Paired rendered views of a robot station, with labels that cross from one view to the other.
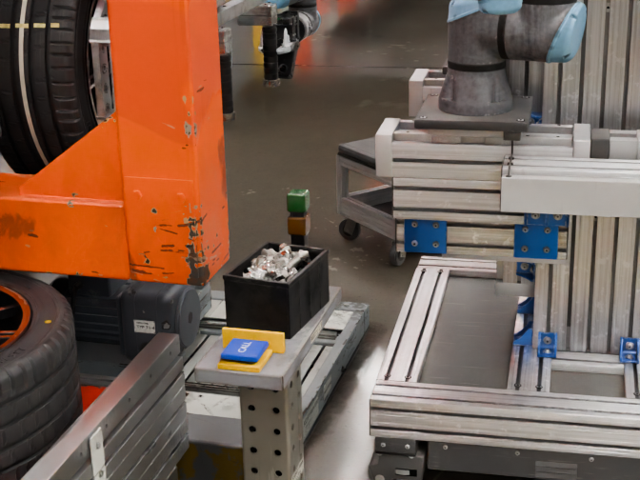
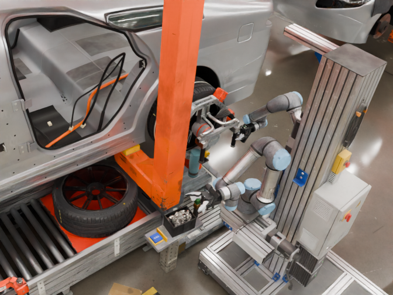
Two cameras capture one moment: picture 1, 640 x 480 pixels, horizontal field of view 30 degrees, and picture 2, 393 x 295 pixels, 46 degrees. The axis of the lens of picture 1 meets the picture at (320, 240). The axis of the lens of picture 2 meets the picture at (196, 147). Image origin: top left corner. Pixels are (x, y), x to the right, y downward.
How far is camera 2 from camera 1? 205 cm
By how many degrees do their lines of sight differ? 32
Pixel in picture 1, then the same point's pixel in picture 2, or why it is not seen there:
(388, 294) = not seen: hidden behind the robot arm
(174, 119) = (162, 177)
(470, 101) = (240, 206)
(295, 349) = (170, 242)
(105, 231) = (148, 186)
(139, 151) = (155, 177)
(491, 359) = (244, 254)
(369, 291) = not seen: hidden behind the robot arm
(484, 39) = (246, 196)
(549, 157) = (254, 232)
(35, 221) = (136, 173)
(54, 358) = (118, 215)
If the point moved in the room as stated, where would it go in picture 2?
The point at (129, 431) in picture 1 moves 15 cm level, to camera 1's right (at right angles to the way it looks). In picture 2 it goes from (131, 236) to (147, 246)
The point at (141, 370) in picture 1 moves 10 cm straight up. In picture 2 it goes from (142, 222) to (142, 213)
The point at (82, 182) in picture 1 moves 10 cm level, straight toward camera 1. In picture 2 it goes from (147, 172) to (140, 181)
